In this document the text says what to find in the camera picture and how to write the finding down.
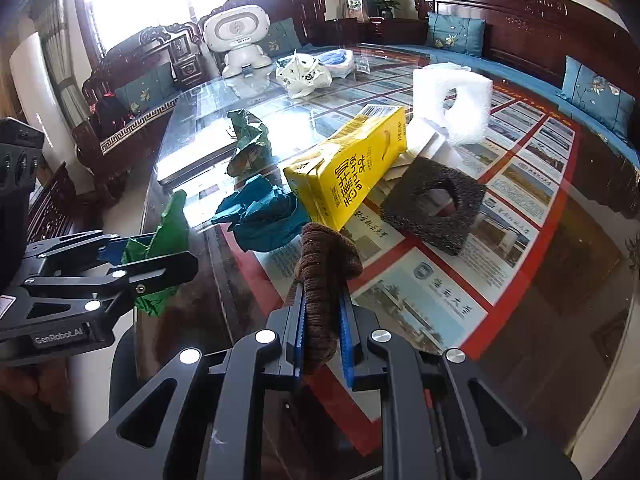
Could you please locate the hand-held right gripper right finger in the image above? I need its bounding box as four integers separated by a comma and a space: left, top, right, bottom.
337, 292, 583, 480

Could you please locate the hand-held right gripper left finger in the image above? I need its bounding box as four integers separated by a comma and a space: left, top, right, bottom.
57, 280, 306, 480

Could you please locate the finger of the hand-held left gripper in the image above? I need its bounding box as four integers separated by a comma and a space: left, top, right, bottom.
15, 250, 199, 333
22, 230, 151, 273

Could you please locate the brown knitted cloth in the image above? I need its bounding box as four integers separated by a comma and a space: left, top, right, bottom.
285, 222, 363, 376

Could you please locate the teal paper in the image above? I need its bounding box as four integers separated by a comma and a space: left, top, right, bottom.
211, 176, 312, 253

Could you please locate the black foam square with hole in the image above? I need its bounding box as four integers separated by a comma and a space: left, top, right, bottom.
379, 156, 488, 256

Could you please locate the dark green wrapper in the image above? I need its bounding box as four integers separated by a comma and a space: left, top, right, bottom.
226, 109, 273, 177

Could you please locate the yellow drink carton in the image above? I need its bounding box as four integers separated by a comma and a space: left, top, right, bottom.
283, 104, 408, 232

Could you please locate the white paper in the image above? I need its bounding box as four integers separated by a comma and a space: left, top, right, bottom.
382, 117, 463, 186

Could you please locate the white foam block with hole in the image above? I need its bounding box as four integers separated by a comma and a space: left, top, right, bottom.
411, 62, 493, 146

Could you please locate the person's left hand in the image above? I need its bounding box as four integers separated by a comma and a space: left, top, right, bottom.
0, 357, 68, 413

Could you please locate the wooden chair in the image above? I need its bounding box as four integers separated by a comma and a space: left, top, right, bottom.
25, 160, 103, 241

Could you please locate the white standing air conditioner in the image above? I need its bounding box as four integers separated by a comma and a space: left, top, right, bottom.
7, 32, 76, 161

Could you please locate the black red bag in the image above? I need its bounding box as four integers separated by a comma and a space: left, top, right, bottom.
92, 91, 132, 136

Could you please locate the beige curtain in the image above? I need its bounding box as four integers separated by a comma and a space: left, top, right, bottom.
30, 0, 96, 131

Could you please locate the teal floral cushion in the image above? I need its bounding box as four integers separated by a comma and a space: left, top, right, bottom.
557, 55, 636, 138
426, 12, 487, 58
115, 62, 178, 116
262, 17, 303, 58

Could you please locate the glass-top wooden table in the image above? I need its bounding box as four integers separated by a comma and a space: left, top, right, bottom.
135, 45, 640, 411

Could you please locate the white toy robot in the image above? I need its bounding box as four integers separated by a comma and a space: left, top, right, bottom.
202, 5, 273, 79

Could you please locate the blue white plastic bag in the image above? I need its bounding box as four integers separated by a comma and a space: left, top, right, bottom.
317, 49, 356, 78

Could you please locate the carved wooden armchair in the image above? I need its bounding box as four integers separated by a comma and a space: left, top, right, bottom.
197, 0, 331, 61

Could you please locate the wooden corner table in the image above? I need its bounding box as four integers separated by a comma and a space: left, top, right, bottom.
325, 17, 431, 48

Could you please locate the blue sofa seat mat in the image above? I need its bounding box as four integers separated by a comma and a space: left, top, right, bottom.
360, 42, 640, 166

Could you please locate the long carved wooden sofa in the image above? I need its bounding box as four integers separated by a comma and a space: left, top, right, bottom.
414, 0, 640, 221

